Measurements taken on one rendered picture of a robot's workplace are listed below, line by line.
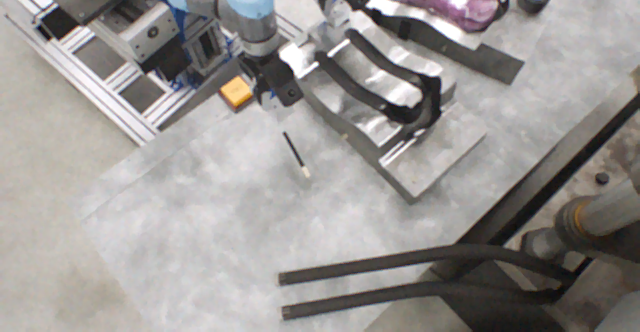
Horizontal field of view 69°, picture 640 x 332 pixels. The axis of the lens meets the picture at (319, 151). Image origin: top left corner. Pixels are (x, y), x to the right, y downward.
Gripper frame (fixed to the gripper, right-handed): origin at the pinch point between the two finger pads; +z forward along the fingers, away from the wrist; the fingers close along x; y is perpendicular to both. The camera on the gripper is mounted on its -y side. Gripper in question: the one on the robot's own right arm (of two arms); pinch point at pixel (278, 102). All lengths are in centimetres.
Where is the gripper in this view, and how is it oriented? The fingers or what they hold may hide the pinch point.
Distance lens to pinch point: 107.7
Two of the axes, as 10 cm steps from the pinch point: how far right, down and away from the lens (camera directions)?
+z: 0.2, 4.1, 9.1
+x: -7.5, 6.1, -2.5
